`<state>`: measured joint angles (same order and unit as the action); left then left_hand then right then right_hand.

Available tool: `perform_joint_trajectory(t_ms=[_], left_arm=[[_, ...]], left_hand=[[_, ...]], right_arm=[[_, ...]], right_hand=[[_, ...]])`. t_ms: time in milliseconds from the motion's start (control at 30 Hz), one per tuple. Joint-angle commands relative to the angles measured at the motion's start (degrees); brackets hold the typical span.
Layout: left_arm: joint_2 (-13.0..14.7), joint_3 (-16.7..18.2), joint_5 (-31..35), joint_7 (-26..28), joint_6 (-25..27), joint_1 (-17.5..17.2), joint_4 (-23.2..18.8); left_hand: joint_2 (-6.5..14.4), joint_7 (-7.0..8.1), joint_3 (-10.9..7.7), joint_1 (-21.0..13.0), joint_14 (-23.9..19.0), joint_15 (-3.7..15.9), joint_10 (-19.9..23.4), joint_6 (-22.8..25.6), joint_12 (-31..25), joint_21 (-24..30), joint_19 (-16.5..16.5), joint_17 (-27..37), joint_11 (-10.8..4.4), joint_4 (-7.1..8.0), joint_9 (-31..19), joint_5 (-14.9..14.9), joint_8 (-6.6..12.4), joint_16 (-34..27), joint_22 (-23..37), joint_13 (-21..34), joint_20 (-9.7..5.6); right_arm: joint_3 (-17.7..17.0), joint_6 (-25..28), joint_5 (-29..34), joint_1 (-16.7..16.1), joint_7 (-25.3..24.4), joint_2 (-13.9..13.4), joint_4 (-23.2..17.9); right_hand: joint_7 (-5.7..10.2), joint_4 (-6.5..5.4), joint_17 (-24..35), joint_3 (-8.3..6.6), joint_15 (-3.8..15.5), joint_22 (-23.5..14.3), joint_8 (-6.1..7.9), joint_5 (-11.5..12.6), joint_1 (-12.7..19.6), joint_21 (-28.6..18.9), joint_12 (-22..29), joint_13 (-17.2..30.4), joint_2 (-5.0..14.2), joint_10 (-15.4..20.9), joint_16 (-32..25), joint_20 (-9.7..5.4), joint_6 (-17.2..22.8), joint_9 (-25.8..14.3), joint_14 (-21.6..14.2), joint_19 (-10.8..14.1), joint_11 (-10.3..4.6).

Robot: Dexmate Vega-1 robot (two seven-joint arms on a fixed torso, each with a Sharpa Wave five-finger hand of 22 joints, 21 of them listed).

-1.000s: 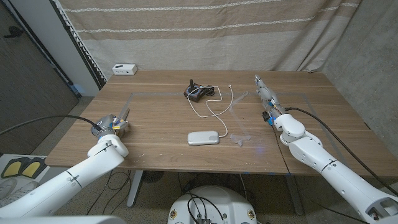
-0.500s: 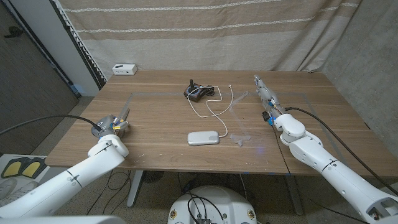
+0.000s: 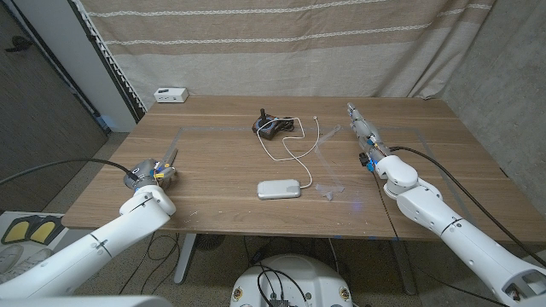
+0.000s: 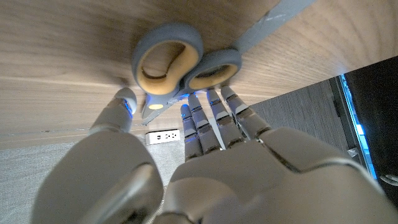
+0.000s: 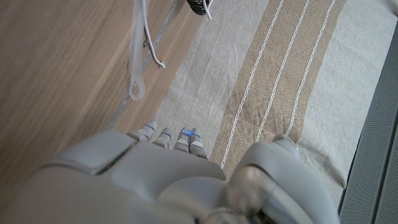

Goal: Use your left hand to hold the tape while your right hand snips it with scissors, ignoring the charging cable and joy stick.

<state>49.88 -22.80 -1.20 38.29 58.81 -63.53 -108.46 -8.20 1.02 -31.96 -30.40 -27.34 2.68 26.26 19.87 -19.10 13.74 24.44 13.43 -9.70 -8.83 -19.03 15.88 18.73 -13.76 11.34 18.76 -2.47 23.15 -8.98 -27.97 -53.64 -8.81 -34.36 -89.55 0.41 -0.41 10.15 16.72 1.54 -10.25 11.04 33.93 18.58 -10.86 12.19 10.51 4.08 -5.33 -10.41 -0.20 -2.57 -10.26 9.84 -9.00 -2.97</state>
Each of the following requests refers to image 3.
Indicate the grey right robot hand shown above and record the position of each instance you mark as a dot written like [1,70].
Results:
[364,130]

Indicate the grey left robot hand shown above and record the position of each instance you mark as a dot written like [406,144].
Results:
[143,172]

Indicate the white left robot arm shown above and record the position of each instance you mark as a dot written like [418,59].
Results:
[115,234]

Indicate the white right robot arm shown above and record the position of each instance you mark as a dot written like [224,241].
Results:
[452,226]

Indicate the clear plastic bag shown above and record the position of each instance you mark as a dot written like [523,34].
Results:
[329,166]

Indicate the white power strip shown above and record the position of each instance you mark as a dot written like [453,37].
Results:
[170,95]

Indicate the white table leg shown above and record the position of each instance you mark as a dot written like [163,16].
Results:
[184,258]
[403,268]

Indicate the black round floor object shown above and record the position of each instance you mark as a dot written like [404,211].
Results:
[209,241]

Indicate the silver power bank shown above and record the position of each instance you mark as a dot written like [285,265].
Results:
[279,189]

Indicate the beige striped curtain backdrop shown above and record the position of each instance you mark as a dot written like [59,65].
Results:
[277,55]

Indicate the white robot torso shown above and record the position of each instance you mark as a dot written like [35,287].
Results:
[294,277]

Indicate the black zigzag frame strip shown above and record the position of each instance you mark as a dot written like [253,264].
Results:
[108,64]

